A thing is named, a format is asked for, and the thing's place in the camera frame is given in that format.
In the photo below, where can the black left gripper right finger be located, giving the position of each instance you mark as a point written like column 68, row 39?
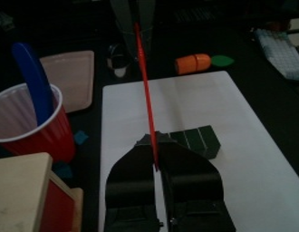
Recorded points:
column 191, row 190

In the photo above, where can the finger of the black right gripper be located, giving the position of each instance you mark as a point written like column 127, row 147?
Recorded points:
column 123, row 21
column 148, row 18

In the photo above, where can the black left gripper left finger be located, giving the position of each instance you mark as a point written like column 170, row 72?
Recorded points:
column 128, row 187

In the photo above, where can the dark green toy sushi roll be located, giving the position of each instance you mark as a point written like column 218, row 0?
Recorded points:
column 199, row 140

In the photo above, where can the teal tape piece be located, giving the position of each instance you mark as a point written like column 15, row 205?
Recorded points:
column 80, row 137
column 64, row 170

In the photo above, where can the orange toy carrot green top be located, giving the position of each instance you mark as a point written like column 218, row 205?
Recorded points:
column 191, row 64

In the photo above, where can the pink plastic tray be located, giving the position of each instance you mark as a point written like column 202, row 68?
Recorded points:
column 72, row 81

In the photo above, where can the red plastic cup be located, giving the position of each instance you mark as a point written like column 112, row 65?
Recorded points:
column 54, row 139

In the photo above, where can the wooden box with red front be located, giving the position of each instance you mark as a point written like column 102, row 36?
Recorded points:
column 18, row 187

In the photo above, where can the white cutting board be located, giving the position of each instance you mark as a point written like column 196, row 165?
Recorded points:
column 187, row 102

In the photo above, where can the white grid-pattern board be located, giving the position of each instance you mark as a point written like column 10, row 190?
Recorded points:
column 282, row 53

